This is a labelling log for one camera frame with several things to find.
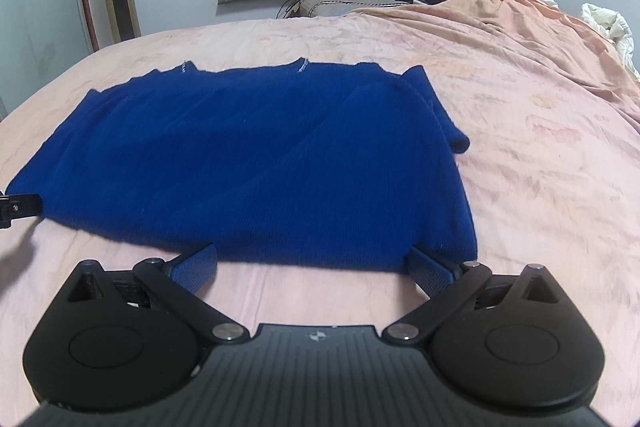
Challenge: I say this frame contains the frosted glass wardrobe door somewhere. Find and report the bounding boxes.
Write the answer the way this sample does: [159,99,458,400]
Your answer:
[1,0,93,117]

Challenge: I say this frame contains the pink floral bed sheet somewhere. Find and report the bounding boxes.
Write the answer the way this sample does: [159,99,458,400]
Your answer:
[1,14,639,426]

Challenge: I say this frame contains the blue beaded knit sweater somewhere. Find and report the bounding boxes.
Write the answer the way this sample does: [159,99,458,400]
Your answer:
[6,58,477,272]

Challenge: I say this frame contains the cream fluffy blanket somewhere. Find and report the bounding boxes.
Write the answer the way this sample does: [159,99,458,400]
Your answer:
[580,3,639,81]

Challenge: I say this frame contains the peach orange blanket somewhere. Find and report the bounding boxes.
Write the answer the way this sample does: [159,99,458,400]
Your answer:
[356,0,639,128]

